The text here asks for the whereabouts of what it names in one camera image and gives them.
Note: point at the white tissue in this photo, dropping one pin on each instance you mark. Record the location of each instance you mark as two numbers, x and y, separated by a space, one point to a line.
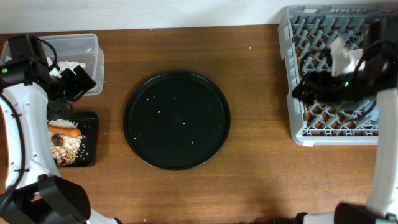
62 65

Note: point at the clear plastic bin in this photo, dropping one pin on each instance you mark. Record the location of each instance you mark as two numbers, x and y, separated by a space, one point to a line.
82 48

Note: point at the brown mushroom piece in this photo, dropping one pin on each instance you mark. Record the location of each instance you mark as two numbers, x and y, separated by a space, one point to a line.
57 140

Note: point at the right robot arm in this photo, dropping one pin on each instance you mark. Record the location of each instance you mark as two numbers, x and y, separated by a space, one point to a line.
374 76

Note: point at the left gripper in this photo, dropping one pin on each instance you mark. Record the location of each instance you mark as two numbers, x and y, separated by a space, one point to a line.
81 87

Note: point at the grey dishwasher rack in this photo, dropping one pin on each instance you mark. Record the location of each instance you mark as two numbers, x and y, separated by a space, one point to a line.
305 29

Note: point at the wooden chopstick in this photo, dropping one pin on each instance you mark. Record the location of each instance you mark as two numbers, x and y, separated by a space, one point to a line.
300 67

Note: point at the round black serving tray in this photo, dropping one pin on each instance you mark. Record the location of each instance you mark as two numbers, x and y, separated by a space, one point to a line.
176 120

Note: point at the orange carrot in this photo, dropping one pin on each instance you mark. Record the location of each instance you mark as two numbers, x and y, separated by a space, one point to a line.
69 132

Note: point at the white small bowl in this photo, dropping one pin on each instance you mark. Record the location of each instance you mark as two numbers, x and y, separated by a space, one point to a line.
356 55

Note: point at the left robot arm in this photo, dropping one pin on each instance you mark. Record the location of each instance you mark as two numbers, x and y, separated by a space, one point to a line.
30 95

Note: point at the rice and food scraps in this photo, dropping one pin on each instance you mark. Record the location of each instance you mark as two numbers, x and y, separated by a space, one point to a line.
73 149

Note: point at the light blue cup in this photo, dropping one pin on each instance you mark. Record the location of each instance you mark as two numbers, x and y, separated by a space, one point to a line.
374 114

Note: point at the black rectangular tray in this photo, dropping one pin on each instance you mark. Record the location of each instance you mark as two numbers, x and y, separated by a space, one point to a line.
88 122

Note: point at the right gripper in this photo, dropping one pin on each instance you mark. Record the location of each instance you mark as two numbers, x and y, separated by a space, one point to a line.
329 90

